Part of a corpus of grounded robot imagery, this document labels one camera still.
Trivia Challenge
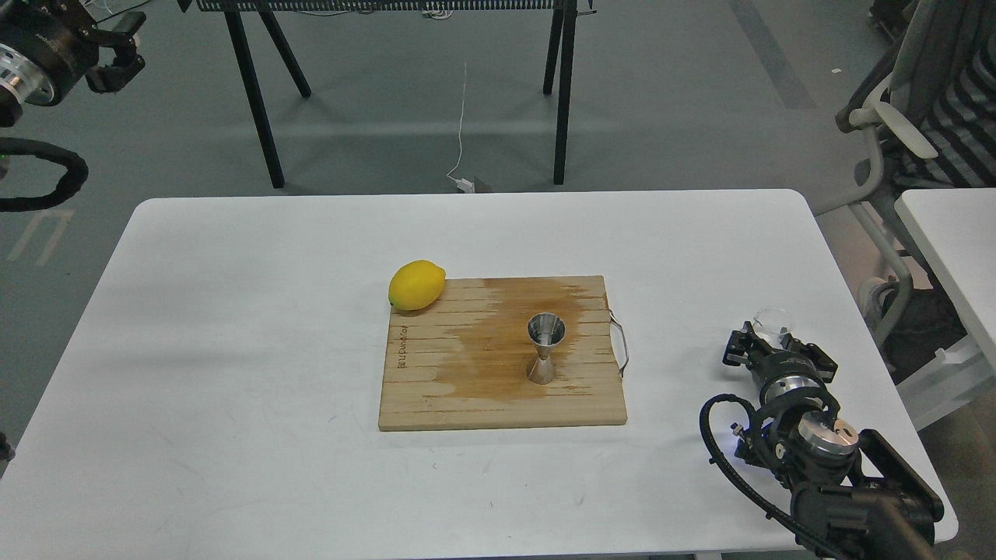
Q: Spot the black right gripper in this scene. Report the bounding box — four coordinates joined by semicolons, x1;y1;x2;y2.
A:
722;330;839;405

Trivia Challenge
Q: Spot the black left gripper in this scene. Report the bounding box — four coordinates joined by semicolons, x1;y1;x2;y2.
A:
2;1;146;107

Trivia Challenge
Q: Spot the clear glass cup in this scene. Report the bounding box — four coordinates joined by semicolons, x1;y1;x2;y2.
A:
752;307;794;348

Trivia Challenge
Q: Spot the steel double jigger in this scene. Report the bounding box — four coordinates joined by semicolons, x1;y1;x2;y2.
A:
527;312;566;385

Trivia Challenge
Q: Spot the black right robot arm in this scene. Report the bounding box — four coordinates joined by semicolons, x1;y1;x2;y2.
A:
700;322;944;559

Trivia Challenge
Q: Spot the white grey office chair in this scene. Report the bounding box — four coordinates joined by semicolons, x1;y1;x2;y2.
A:
811;42;938;348

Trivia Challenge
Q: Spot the person in striped shirt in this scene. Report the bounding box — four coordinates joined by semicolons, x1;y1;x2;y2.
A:
893;1;995;188

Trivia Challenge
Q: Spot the wooden cutting board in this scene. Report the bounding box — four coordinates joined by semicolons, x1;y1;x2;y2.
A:
378;275;627;432

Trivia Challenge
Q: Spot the yellow lemon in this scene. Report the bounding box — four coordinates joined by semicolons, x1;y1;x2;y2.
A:
388;260;446;311

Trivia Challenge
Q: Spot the black metal table frame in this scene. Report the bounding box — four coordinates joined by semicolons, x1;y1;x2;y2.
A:
195;1;595;189

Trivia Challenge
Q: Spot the white cable with plug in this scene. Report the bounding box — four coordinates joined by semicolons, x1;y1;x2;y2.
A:
447;61;477;193

